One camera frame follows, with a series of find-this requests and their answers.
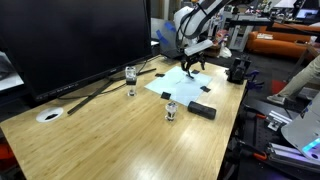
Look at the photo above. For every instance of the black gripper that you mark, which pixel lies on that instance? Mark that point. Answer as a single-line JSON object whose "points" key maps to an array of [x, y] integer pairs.
{"points": [[193, 58]]}

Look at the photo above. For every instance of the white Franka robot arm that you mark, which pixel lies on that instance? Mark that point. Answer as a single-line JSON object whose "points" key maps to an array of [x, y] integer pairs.
{"points": [[186, 20]]}

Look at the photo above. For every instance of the white paper sheet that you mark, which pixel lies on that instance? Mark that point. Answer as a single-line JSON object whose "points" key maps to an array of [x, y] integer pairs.
{"points": [[176, 88]]}

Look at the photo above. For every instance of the black eraser block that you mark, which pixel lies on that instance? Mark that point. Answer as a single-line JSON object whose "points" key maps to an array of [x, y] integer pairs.
{"points": [[201, 110]]}

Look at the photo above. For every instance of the black clamp device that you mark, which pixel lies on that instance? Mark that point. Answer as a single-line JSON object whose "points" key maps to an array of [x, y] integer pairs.
{"points": [[238, 70]]}

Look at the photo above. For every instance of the short clear glass jar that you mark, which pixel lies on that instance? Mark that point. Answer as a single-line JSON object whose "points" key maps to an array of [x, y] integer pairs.
{"points": [[171, 111]]}

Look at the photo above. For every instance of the blue clamp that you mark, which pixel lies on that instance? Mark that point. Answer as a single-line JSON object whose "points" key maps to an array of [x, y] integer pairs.
{"points": [[255, 81]]}

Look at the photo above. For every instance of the orange sofa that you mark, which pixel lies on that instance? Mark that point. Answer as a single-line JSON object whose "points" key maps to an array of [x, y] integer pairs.
{"points": [[276, 43]]}

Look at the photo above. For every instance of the grey shoe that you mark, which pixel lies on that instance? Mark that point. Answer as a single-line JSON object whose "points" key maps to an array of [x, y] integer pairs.
{"points": [[275, 99]]}

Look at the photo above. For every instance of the black monitor stand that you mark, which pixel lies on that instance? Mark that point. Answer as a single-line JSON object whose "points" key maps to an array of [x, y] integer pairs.
{"points": [[96, 92]]}

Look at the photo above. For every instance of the person leg beige trousers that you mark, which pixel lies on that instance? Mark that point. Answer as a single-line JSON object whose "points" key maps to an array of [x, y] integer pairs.
{"points": [[300, 78]]}

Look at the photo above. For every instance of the large black monitor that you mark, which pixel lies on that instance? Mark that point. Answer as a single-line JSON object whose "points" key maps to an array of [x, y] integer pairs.
{"points": [[73, 40]]}

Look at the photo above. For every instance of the open laptop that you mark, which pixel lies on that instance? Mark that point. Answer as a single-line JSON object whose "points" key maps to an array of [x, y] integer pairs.
{"points": [[306, 14]]}

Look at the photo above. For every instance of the white machine housing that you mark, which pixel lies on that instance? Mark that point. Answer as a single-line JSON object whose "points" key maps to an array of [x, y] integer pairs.
{"points": [[305, 130]]}

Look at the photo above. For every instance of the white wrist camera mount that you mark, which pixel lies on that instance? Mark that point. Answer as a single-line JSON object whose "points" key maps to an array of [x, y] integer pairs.
{"points": [[198, 47]]}

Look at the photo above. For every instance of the aluminium rail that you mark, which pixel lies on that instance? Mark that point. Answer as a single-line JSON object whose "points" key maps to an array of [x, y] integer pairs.
{"points": [[290, 153]]}

